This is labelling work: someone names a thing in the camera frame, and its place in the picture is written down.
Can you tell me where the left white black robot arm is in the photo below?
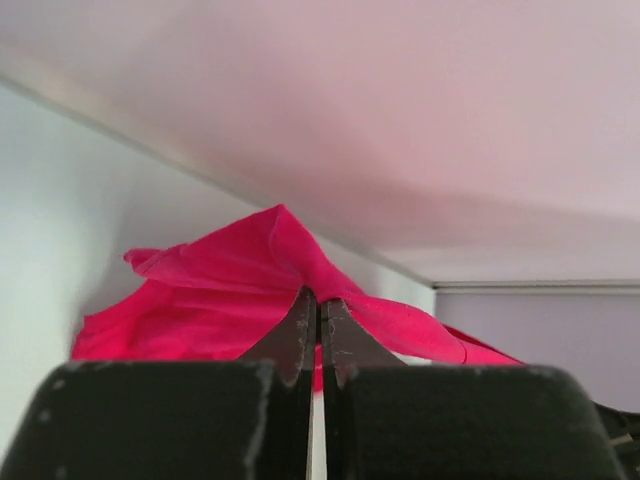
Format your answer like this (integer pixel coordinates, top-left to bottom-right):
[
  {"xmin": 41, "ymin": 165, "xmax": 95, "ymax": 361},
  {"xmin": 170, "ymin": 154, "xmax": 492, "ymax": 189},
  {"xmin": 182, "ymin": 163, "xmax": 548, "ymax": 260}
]
[{"xmin": 1, "ymin": 289, "xmax": 639, "ymax": 479}]

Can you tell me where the red t shirt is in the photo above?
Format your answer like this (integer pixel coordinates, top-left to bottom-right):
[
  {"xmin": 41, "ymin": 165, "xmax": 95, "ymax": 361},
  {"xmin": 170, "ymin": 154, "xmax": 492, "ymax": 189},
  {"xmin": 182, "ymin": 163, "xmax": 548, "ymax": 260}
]
[{"xmin": 71, "ymin": 205, "xmax": 513, "ymax": 365}]

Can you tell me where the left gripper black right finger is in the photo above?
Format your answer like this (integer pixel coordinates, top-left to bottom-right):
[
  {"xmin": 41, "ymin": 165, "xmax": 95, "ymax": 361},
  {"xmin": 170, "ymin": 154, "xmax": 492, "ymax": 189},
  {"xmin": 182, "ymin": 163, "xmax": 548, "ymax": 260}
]
[{"xmin": 319, "ymin": 300, "xmax": 627, "ymax": 479}]

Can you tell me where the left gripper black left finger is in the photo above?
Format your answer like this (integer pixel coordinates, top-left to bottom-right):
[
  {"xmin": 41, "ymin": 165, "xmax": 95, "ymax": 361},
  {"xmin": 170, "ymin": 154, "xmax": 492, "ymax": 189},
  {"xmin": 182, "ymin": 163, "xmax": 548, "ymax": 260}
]
[{"xmin": 1, "ymin": 289, "xmax": 317, "ymax": 479}]

